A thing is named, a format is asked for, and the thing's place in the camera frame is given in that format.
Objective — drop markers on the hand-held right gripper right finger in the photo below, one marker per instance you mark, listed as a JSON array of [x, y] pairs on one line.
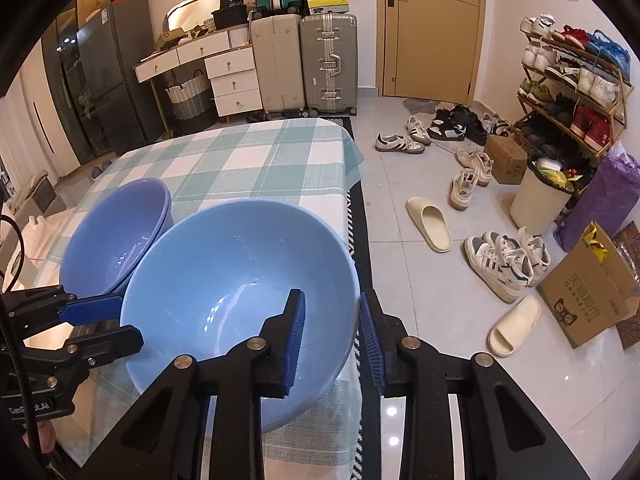
[[372, 345]]

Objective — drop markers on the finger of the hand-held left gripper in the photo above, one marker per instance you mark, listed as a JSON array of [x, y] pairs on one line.
[[95, 307], [115, 340]]

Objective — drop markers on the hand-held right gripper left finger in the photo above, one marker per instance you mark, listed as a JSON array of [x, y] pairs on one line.
[[295, 345]]

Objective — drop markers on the light blue bowl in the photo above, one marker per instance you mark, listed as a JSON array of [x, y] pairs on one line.
[[235, 270]]

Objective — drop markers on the person's left hand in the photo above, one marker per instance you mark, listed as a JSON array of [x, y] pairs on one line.
[[44, 432]]

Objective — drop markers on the white plastic bag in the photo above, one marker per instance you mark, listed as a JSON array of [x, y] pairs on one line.
[[37, 227]]

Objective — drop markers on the cream slide sandal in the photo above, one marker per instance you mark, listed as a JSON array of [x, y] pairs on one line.
[[432, 222], [515, 325]]

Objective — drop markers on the scattered pile of sneakers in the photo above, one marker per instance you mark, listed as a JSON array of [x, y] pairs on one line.
[[492, 265]]

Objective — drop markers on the teal checked tablecloth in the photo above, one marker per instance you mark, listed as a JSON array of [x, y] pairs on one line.
[[240, 160]]

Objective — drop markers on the cream waste bin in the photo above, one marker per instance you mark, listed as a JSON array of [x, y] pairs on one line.
[[537, 205]]

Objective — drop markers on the printed cardboard box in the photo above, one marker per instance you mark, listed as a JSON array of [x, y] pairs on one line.
[[585, 300]]

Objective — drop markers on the dark glass cabinet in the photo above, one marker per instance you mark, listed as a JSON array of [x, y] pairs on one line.
[[57, 85]]

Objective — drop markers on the plain brown cardboard box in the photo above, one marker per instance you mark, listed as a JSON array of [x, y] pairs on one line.
[[505, 157]]

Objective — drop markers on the woven laundry basket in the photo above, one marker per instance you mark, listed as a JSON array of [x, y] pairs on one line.
[[189, 97]]

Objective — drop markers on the grey refrigerator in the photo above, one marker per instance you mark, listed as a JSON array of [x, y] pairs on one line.
[[115, 75]]

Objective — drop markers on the grey door mat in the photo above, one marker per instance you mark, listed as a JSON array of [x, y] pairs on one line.
[[420, 105]]

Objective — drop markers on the white dressing table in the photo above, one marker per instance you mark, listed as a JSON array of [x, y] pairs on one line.
[[175, 57]]

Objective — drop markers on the white drawer unit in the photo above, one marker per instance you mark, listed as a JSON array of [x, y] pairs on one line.
[[232, 82]]

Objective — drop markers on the purple bag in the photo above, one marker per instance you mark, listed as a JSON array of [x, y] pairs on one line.
[[600, 200]]

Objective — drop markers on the small open cardboard box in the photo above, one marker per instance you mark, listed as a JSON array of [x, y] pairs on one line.
[[172, 37]]

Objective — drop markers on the beige suitcase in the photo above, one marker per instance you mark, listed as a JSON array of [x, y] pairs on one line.
[[277, 60]]

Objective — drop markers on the silver suitcase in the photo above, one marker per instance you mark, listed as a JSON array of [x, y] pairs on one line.
[[330, 57]]

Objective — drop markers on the rows of assorted shoes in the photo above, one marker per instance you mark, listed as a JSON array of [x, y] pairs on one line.
[[590, 125]]

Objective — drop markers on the oval mirror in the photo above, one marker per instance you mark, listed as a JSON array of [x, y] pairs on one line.
[[192, 10]]

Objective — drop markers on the black storage box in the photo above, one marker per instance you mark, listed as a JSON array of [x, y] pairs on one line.
[[230, 17]]

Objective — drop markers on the wooden door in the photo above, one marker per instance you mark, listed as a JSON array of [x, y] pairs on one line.
[[432, 25]]

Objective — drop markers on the wooden shoe rack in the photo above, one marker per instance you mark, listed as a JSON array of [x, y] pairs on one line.
[[623, 115]]

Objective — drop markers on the black yellow shoe box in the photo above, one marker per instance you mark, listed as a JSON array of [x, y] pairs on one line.
[[327, 6]]

